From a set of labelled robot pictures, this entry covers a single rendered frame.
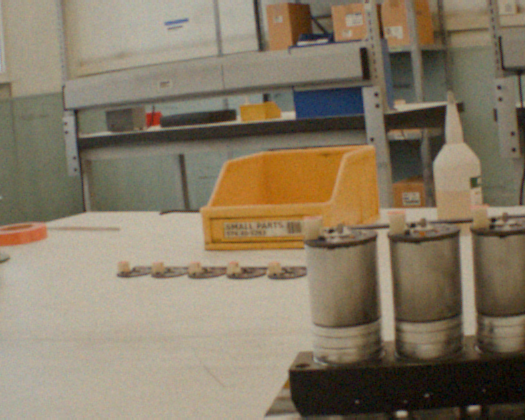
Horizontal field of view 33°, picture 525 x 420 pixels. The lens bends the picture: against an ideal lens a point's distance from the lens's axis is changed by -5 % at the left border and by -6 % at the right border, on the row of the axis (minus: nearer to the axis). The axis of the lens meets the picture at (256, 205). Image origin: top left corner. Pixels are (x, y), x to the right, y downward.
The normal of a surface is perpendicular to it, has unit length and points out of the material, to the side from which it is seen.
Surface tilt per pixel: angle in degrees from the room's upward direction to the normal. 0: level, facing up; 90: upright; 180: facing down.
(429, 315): 90
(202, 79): 90
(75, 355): 0
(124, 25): 90
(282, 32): 90
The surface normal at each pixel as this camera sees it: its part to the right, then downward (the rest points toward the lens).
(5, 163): 0.83, -0.01
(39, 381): -0.10, -0.99
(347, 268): -0.01, 0.13
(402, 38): -0.66, 0.10
